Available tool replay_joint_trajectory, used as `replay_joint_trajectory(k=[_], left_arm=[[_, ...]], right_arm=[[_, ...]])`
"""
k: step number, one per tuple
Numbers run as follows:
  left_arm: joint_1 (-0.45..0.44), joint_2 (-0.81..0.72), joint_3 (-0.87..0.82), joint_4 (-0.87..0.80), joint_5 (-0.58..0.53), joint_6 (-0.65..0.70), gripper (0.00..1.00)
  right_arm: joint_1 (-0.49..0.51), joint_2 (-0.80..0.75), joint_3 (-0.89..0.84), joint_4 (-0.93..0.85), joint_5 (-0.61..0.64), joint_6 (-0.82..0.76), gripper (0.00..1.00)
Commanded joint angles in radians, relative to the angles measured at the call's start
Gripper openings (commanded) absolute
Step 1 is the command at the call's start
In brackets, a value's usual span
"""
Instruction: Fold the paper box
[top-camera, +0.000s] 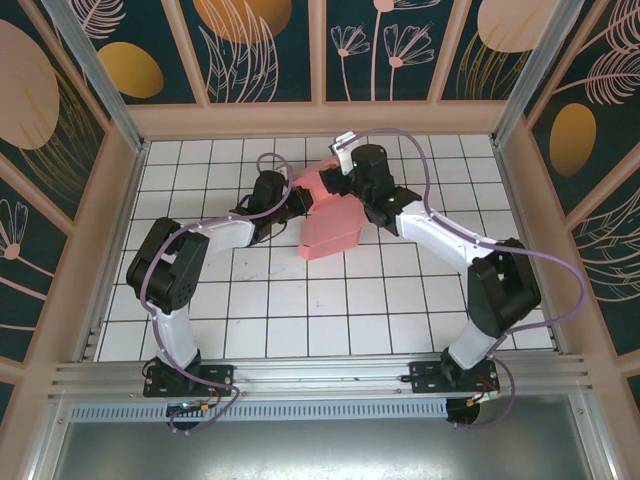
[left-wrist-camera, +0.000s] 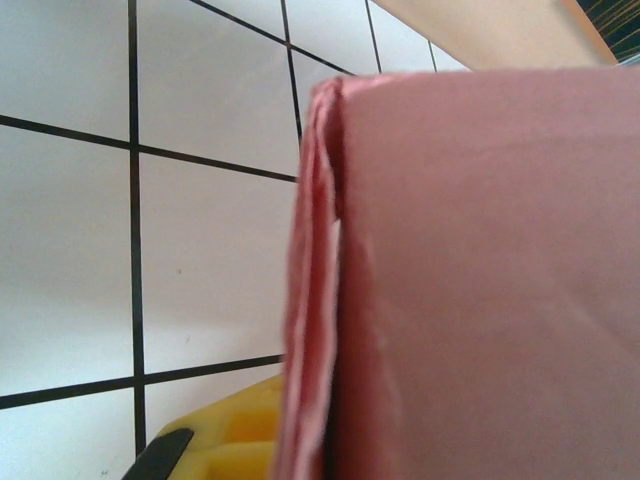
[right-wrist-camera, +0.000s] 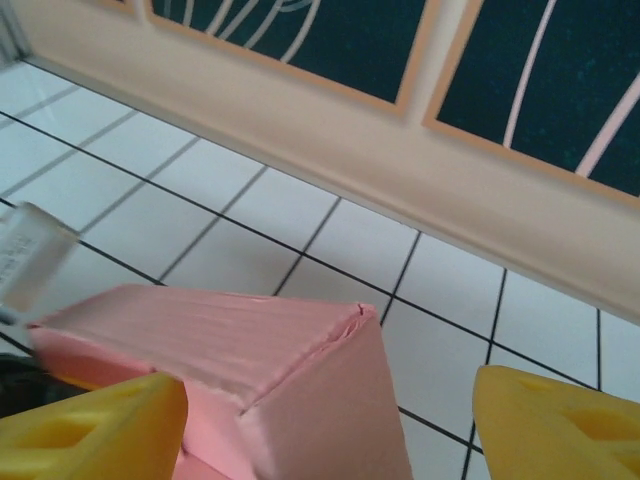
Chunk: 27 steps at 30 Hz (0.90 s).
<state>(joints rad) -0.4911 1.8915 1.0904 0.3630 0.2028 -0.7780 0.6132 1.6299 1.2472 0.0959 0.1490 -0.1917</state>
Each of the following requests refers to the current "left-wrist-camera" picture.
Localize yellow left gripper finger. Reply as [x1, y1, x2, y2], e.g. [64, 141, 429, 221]
[122, 374, 287, 480]

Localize pink paper box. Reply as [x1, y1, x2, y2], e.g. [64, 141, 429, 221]
[269, 64, 640, 480]

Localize dark wall panel yellow lines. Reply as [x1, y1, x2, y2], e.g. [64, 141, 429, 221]
[559, 0, 640, 67]

